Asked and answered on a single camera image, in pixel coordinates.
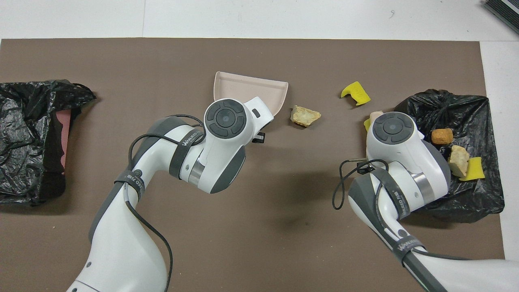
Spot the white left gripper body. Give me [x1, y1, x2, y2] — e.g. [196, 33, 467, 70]
[242, 96, 275, 141]

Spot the beige plastic dustpan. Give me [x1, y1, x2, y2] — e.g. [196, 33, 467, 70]
[213, 71, 290, 119]

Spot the hooked yellow sponge piece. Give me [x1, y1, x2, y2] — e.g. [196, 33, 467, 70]
[340, 81, 371, 107]

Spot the beige brush with black bristles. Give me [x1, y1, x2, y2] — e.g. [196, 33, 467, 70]
[367, 110, 385, 127]

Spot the brown cork-like bread piece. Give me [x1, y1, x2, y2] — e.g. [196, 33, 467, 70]
[431, 128, 454, 146]

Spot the pale cream scrap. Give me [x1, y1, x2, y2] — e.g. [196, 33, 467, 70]
[448, 145, 470, 178]

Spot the small yellow sponge piece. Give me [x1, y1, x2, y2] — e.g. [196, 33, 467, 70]
[460, 157, 486, 182]

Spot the pink bin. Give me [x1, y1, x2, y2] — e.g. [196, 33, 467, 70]
[55, 110, 72, 175]

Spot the black plastic trash bag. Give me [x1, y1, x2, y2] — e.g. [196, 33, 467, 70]
[393, 89, 506, 223]
[0, 79, 97, 206]

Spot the brown paper table mat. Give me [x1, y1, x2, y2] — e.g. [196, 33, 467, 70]
[0, 38, 509, 292]

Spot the dark grey ribbed object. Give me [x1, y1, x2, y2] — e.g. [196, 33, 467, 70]
[482, 0, 519, 36]

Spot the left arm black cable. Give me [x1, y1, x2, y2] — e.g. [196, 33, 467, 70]
[123, 114, 206, 292]

